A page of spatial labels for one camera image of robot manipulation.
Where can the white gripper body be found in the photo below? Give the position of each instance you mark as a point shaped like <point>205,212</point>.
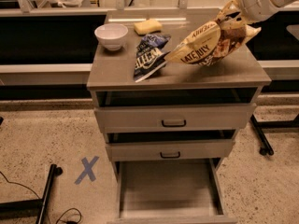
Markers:
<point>256,2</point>

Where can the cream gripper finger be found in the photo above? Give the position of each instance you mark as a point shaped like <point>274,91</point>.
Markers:
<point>239,18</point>
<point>229,11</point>

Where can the brown chip bag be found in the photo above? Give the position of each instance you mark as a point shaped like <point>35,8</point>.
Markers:
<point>212,42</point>

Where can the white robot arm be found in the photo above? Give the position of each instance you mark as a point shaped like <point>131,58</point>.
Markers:
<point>279,3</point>

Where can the blue chip bag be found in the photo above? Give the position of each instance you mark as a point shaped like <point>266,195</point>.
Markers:
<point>150,55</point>

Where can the top grey drawer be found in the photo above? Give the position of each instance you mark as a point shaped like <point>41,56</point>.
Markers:
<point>144,119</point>

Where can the grey drawer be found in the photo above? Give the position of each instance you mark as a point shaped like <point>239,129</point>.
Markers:
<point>144,119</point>
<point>151,151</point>
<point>170,192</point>

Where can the grey drawer cabinet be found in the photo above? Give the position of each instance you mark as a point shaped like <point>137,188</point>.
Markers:
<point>237,80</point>

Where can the middle grey drawer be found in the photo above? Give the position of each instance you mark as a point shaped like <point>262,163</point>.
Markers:
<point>151,151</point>

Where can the bottom grey drawer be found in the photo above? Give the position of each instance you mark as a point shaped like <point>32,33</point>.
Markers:
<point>170,192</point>

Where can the yellow sponge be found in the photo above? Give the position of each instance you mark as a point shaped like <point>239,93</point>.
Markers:
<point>147,27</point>

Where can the white bowl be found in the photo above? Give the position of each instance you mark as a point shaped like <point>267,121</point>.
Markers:
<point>111,35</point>

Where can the black stand leg right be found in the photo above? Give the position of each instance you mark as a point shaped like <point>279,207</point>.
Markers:
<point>266,148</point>

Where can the black stand leg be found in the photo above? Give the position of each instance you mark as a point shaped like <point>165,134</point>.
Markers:
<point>266,148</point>
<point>32,208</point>

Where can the blue tape cross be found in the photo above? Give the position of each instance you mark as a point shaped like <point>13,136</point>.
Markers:
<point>87,169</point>

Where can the black stand leg left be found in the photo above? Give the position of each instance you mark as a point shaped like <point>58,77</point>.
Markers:
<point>32,208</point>

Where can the black top drawer handle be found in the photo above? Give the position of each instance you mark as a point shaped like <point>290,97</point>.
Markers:
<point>173,123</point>

